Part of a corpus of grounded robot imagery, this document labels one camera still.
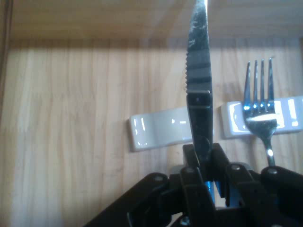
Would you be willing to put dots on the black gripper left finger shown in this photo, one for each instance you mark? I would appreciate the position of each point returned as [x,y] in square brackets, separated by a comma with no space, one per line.
[189,194]

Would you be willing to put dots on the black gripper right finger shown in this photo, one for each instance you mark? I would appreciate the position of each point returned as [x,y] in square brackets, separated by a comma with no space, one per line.
[260,201]

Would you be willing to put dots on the steel table knife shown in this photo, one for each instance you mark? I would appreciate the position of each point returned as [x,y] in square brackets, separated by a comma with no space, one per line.
[198,59]

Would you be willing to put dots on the steel fork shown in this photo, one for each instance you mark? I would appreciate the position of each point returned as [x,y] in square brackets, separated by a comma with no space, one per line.
[260,127]

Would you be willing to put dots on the white ceramic cutlery rest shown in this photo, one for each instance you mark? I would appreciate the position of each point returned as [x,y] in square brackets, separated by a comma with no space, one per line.
[156,127]
[234,123]

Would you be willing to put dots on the light wooden drawer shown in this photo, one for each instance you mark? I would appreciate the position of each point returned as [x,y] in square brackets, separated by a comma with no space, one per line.
[71,118]

